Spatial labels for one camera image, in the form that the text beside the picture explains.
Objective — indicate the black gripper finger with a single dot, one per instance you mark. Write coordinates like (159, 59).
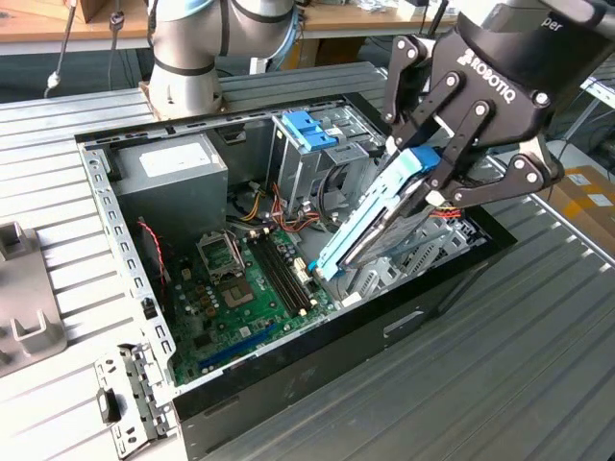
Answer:
(408, 81)
(523, 180)

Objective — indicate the hard disk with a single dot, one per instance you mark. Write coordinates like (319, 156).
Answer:
(358, 223)

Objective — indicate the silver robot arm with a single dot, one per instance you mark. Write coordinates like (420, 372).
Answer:
(182, 72)

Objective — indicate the metal disk bay cage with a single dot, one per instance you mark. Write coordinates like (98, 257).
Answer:
(379, 281)

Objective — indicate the black tripod pole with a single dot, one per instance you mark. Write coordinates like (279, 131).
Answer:
(439, 16)

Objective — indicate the brown cardboard box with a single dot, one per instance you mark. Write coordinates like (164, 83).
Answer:
(586, 216)

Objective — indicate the wooden desk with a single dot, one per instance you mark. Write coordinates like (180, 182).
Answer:
(360, 21)

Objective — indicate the blue plastic bay latch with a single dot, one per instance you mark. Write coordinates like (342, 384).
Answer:
(307, 132)

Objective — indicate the metal optical bay cage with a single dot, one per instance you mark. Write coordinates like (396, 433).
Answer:
(298, 177)

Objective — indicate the black RAM slot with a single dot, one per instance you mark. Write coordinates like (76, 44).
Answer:
(270, 274)
(291, 269)
(277, 274)
(284, 272)

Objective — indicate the thin metal locking lever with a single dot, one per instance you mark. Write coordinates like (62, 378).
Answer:
(238, 254)

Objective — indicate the black open PC case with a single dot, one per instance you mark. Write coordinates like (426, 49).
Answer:
(336, 355)

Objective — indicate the grey power supply box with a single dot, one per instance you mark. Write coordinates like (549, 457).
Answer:
(173, 201)

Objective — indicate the CPU socket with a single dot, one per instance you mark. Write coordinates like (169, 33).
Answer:
(236, 295)

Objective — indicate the green motherboard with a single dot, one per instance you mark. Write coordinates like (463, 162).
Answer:
(259, 322)

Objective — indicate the blue expansion slot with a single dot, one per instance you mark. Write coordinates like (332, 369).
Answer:
(240, 346)

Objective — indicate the black case fan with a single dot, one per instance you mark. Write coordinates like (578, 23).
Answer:
(154, 274)

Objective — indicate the wooden box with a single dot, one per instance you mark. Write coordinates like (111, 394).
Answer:
(93, 9)

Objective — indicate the grey parts rack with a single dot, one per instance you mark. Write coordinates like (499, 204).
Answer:
(24, 288)

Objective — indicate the metal hinged slot bracket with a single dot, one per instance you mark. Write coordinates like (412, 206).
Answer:
(139, 384)

